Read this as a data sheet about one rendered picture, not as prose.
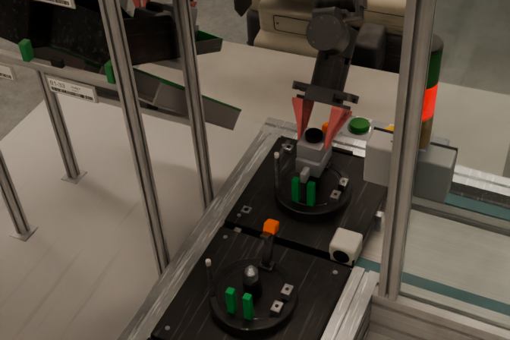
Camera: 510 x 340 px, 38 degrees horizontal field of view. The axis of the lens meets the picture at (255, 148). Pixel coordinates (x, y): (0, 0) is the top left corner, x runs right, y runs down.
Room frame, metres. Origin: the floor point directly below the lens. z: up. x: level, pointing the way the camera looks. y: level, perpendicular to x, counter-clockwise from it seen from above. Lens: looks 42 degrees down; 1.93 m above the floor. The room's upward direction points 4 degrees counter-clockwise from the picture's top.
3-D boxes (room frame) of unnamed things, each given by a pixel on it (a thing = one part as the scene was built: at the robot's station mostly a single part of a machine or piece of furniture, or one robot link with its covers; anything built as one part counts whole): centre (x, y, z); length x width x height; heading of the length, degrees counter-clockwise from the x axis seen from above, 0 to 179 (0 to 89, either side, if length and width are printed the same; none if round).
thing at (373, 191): (0.94, -0.10, 0.96); 0.24 x 0.24 x 0.02; 63
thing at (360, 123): (1.13, -0.21, 0.96); 0.04 x 0.04 x 0.02
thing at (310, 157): (0.93, -0.10, 1.08); 0.08 x 0.04 x 0.07; 153
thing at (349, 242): (0.81, -0.14, 0.97); 0.05 x 0.05 x 0.04; 63
